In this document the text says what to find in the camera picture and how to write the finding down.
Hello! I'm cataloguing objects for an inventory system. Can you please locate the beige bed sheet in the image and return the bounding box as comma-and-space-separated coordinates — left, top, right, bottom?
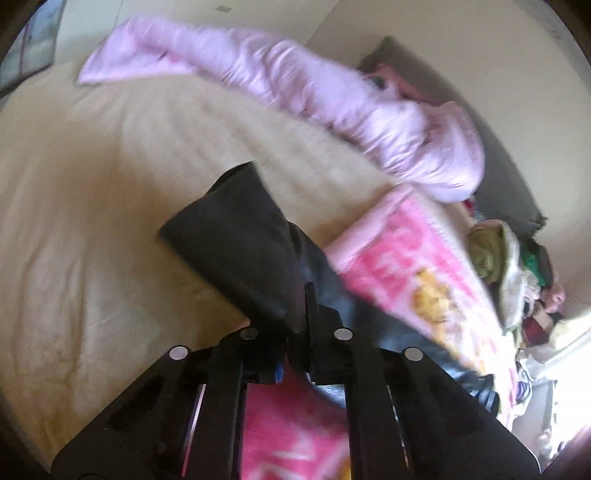
0, 60, 398, 472

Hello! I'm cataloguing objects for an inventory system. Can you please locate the pink quilted jacket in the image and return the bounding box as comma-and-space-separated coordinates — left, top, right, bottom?
76, 16, 485, 204

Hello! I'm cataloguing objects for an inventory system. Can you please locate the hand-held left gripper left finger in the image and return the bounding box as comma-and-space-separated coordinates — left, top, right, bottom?
51, 322, 290, 480

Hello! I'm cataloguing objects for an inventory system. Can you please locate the pink patterned cloth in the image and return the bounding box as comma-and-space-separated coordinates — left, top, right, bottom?
365, 64, 432, 103

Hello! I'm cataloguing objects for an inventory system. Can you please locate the bright green garment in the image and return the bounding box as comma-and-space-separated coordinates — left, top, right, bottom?
522, 247, 546, 287

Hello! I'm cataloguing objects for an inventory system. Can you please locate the olive green cloth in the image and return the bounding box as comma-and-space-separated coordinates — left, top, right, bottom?
466, 222, 509, 282

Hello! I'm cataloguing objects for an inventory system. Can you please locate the grey headboard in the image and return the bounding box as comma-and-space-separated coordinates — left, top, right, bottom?
358, 37, 548, 236

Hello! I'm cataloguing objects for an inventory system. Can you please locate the black garment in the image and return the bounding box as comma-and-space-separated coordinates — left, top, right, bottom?
159, 161, 502, 416

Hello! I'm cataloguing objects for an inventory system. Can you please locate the pink printed blanket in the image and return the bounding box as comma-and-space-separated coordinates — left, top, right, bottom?
240, 185, 522, 480

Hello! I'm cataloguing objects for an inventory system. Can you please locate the pile of mixed clothes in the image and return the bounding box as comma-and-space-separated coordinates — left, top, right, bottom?
508, 231, 591, 462

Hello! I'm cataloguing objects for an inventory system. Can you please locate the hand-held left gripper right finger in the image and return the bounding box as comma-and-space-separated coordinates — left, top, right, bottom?
304, 281, 540, 480

